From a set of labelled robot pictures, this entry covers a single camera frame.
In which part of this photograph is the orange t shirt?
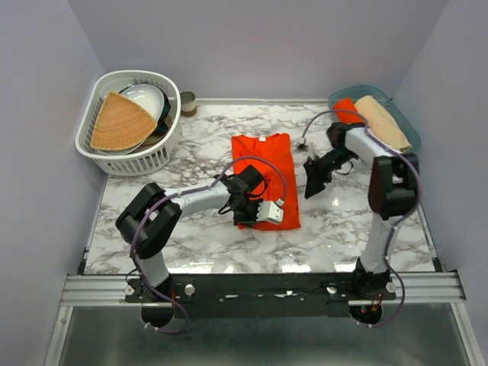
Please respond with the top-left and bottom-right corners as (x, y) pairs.
(332, 98), (363, 124)
(231, 133), (300, 231)

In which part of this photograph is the purple cable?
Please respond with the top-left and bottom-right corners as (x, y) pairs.
(129, 156), (288, 335)
(303, 109), (424, 329)

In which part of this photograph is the white plastic basket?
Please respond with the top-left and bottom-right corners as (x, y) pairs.
(75, 69), (181, 176)

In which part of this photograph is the rolled beige t shirt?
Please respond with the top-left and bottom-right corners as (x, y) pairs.
(354, 95), (412, 153)

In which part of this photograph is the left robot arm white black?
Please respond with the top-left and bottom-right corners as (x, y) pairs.
(116, 165), (268, 301)

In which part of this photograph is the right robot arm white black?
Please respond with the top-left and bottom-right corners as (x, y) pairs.
(303, 122), (420, 299)

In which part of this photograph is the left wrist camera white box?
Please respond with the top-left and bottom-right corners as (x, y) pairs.
(256, 201), (284, 225)

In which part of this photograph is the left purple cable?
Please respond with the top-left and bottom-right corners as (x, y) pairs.
(129, 156), (288, 335)

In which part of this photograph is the white bowl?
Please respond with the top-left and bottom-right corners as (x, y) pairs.
(119, 84), (165, 120)

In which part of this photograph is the dark dish in basket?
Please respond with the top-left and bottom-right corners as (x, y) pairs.
(131, 79), (176, 138)

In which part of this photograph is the blue transparent plastic bin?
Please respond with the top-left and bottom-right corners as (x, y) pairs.
(328, 84), (422, 153)

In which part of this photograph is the rolled orange t shirt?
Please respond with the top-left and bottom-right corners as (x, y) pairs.
(332, 98), (363, 124)

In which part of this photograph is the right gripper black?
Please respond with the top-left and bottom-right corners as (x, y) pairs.
(300, 149), (354, 200)

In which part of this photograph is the woven wicker fan tray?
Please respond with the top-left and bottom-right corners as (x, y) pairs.
(90, 91), (157, 151)

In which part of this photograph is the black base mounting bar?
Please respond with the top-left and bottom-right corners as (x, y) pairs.
(125, 272), (397, 318)

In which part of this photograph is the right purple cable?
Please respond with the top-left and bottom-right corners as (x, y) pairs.
(303, 109), (424, 329)

